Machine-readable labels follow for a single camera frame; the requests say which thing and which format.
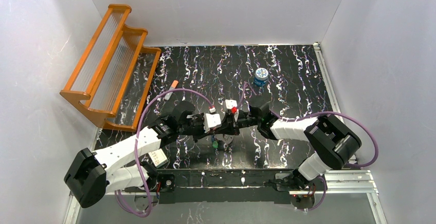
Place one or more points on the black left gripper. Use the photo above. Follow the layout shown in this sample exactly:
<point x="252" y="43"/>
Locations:
<point x="203" y="127"/>

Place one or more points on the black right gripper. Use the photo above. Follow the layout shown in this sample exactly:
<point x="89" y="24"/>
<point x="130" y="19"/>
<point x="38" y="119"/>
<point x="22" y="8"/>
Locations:
<point x="233" y="123"/>

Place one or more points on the green tagged key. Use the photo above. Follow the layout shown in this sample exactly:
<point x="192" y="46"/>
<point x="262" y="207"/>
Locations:
<point x="215" y="144"/>

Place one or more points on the white metal keyring plate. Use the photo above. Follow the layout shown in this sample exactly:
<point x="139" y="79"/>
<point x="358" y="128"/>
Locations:
<point x="227" y="139"/>

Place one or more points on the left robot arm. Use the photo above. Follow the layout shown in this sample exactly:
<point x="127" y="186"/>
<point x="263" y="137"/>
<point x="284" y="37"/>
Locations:
<point x="93" y="173"/>

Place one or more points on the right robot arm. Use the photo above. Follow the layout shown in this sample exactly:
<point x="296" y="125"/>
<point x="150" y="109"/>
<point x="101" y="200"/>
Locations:
<point x="334" y="143"/>

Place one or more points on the orange capped white highlighter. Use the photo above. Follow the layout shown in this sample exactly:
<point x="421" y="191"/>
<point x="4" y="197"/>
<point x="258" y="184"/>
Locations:
<point x="173" y="86"/>

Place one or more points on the blue round tin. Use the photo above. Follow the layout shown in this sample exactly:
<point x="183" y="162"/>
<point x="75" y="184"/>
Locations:
<point x="261" y="77"/>

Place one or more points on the white label box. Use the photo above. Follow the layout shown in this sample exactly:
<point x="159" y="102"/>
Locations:
<point x="158" y="158"/>

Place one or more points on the orange wooden tiered rack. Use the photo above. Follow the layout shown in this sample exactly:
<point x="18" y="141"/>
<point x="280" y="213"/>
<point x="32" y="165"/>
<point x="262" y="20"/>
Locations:
<point x="111" y="81"/>

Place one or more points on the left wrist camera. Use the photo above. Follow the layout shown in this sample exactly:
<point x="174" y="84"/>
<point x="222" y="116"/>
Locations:
<point x="211" y="119"/>

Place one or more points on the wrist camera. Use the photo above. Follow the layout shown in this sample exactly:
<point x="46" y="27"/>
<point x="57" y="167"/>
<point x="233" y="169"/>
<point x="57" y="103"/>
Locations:
<point x="231" y="106"/>
<point x="211" y="119"/>

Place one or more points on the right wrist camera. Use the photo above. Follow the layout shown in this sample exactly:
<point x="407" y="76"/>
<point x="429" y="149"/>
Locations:
<point x="231" y="106"/>

